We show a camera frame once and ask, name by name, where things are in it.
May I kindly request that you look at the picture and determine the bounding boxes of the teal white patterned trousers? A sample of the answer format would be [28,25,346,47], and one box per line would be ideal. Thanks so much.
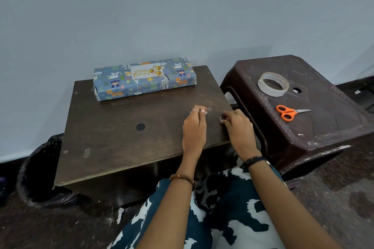
[106,158,288,249]

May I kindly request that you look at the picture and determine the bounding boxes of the black cord bracelet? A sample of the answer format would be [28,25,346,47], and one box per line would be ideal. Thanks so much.
[239,156,272,173]

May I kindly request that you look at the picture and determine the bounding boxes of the blue animal-print wrapping paper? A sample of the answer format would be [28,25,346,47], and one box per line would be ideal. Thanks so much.
[93,57,198,102]

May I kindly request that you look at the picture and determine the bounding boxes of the small brown wooden table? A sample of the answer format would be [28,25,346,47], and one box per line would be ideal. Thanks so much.
[53,65,234,187]

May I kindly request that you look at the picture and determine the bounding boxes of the white card with gold stickers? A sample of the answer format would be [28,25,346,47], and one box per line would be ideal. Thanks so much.
[130,62,165,81]

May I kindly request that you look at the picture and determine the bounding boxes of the person's right hand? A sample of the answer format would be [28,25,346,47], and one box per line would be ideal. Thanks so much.
[219,109,262,162]

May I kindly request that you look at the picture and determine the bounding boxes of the black trash bin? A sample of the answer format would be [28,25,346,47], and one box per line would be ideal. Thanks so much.
[16,133,78,209]

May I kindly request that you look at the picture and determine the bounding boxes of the orange handled scissors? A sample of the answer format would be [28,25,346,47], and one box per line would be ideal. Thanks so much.
[275,104,312,122]

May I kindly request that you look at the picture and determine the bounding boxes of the person's left hand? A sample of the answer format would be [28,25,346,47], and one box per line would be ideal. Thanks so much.
[182,105,208,160]

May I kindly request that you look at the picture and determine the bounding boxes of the brown beaded bracelet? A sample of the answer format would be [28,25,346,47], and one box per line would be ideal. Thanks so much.
[169,173,198,191]

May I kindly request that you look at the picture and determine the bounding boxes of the person's left forearm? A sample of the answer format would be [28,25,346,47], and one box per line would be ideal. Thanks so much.
[136,152,202,249]

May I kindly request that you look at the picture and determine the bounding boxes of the clear tape roll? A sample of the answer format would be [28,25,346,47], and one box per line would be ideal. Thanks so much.
[257,72,290,98]

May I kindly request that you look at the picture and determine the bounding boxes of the brown plastic stool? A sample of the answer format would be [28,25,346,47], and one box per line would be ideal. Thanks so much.
[219,54,374,176]

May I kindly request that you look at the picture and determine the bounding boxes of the person's right forearm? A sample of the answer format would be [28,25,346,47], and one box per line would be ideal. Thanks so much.
[247,157,342,249]

